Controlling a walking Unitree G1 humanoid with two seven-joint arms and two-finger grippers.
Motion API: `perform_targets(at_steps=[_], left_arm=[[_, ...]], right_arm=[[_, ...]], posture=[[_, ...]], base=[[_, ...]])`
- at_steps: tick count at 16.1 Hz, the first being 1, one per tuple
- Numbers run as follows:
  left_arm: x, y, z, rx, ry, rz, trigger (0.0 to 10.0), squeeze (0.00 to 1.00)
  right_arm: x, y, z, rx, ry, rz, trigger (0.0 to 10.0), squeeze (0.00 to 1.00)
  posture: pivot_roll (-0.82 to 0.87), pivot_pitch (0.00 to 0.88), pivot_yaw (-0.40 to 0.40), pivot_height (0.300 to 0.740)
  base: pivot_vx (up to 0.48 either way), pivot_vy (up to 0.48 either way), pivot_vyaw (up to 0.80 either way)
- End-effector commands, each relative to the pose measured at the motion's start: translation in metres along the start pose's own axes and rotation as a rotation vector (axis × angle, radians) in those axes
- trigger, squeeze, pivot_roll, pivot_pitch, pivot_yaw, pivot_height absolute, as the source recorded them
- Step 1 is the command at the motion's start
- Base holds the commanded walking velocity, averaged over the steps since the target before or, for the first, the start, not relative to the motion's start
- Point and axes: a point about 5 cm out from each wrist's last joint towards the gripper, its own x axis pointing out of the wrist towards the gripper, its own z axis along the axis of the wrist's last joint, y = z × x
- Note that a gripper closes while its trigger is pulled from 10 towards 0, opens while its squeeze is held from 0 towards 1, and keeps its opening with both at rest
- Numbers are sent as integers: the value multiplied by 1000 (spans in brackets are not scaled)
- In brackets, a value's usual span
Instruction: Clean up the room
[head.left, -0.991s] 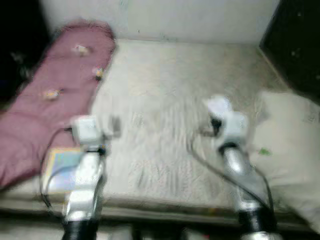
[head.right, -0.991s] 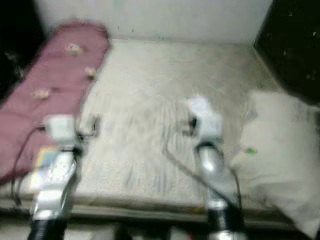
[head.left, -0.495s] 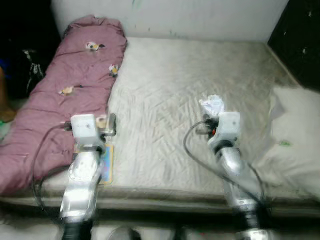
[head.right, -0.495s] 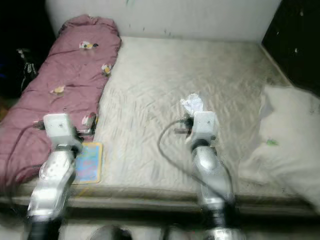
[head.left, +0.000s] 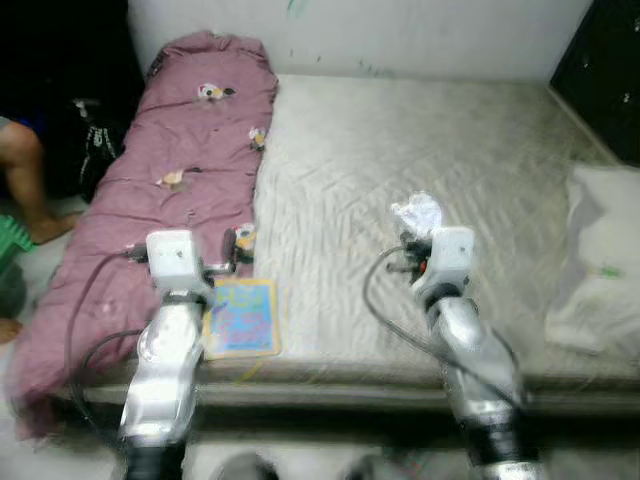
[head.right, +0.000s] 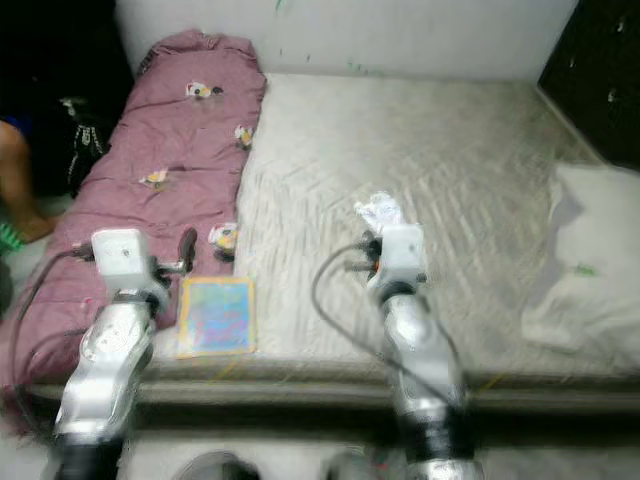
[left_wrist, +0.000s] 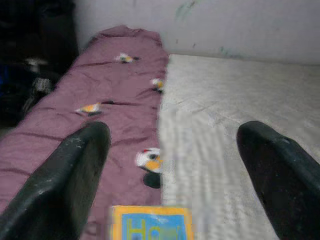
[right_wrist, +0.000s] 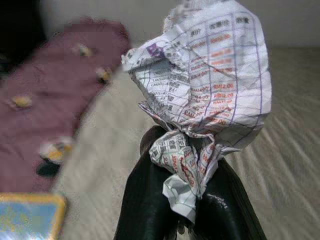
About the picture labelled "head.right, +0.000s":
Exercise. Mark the grey quilted mattress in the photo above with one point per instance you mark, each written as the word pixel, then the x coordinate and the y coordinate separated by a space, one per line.
pixel 410 160

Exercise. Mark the black tufted headboard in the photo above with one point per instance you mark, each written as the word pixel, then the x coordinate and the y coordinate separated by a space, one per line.
pixel 595 70

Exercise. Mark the person in grey shorts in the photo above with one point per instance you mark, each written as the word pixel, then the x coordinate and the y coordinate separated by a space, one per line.
pixel 20 175

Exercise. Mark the green plastic stool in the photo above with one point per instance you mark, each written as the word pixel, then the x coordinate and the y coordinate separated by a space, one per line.
pixel 10 240

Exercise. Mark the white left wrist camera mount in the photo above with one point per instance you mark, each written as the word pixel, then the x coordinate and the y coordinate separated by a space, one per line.
pixel 122 255

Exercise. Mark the dark bed frame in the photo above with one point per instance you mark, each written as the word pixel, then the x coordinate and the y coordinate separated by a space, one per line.
pixel 310 420

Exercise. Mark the grey robot foot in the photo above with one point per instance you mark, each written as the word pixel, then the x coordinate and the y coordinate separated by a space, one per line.
pixel 350 468
pixel 218 467

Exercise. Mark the grey left robot foot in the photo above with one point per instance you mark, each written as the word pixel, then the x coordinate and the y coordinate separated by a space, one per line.
pixel 218 467

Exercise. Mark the colourful picture book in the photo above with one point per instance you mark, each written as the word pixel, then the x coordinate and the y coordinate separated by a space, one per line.
pixel 217 318

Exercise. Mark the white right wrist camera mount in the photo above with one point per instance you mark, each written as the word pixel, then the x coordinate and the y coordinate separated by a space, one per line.
pixel 402 250

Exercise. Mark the grey right robot foot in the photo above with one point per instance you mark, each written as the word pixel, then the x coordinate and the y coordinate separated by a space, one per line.
pixel 350 468

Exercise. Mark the white pillow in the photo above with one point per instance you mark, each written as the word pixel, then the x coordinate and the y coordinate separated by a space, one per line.
pixel 595 250

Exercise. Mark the white paper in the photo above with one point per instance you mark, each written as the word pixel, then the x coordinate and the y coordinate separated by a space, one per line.
pixel 380 212

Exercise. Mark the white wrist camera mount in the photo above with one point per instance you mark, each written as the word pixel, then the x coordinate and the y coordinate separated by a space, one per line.
pixel 402 250
pixel 122 255

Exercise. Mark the pink quilt with bird print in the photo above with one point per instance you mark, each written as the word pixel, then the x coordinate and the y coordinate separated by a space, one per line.
pixel 170 140

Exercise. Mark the black bag with white print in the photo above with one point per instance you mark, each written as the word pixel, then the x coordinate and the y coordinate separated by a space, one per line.
pixel 85 145

